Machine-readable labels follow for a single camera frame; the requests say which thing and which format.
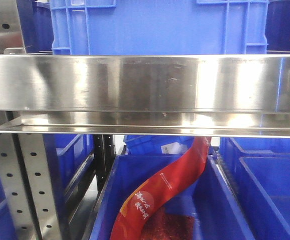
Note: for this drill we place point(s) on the right lower blue bin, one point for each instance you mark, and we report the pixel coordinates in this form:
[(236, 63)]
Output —
[(259, 171)]

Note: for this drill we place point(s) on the red printed banner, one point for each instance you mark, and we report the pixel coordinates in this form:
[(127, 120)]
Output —
[(154, 192)]

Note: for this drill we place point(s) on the stainless steel shelf beam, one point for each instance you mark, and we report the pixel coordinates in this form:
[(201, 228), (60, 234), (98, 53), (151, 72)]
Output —
[(207, 95)]

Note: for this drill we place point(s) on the blue crate on shelf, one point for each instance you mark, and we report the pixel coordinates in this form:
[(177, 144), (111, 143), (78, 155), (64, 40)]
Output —
[(142, 27)]

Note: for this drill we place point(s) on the perforated steel upright post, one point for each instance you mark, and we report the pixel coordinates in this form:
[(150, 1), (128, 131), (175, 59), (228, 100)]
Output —
[(30, 174)]

